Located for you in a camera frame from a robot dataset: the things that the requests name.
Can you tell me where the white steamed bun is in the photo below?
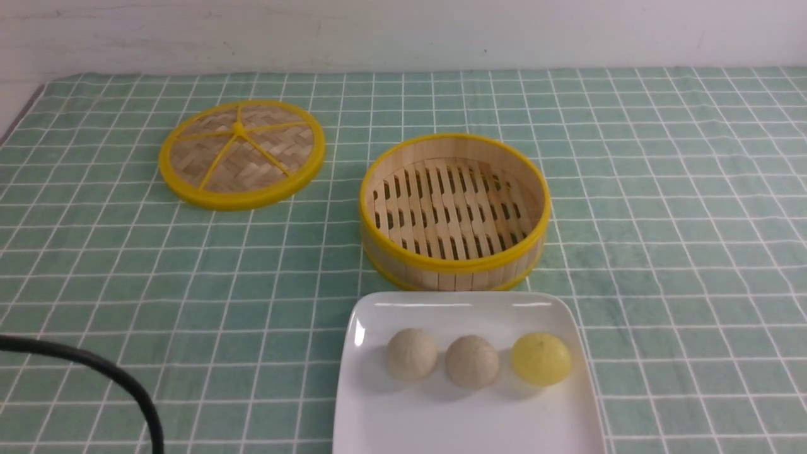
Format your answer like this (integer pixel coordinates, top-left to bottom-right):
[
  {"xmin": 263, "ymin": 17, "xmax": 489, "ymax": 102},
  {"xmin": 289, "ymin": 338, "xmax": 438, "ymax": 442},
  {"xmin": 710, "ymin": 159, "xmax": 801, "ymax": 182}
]
[
  {"xmin": 385, "ymin": 328, "xmax": 439, "ymax": 381},
  {"xmin": 444, "ymin": 334, "xmax": 501, "ymax": 390}
]

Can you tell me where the yellow steamed bun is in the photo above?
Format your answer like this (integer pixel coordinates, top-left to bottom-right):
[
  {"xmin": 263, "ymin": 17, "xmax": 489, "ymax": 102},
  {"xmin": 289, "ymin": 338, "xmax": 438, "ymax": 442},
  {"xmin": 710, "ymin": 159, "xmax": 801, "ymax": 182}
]
[{"xmin": 511, "ymin": 332, "xmax": 572, "ymax": 387}]

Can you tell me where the white square plate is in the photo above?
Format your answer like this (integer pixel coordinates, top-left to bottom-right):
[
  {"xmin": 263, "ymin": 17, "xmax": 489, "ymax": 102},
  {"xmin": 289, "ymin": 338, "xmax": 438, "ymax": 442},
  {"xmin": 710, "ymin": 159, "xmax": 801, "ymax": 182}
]
[{"xmin": 332, "ymin": 291, "xmax": 608, "ymax": 453}]

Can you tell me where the yellow rimmed bamboo steamer basket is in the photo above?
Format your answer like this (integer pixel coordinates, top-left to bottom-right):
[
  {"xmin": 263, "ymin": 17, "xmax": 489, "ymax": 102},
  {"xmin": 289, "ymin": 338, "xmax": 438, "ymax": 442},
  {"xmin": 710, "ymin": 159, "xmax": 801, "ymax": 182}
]
[{"xmin": 358, "ymin": 133, "xmax": 552, "ymax": 291}]

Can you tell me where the yellow rimmed bamboo steamer lid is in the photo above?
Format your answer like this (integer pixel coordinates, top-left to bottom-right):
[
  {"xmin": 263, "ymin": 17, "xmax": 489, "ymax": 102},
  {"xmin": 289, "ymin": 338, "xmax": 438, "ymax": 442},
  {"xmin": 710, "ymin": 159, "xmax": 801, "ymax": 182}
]
[{"xmin": 158, "ymin": 100, "xmax": 326, "ymax": 211}]

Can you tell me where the green checkered tablecloth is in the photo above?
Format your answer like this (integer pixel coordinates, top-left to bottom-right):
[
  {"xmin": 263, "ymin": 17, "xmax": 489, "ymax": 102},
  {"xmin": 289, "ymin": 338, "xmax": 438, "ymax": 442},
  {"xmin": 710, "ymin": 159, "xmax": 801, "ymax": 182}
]
[{"xmin": 1, "ymin": 67, "xmax": 806, "ymax": 453}]

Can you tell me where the black left camera cable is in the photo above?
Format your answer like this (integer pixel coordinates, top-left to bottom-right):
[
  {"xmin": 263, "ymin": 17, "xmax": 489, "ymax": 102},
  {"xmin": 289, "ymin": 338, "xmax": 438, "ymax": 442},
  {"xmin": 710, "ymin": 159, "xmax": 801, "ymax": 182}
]
[{"xmin": 0, "ymin": 334, "xmax": 166, "ymax": 454}]

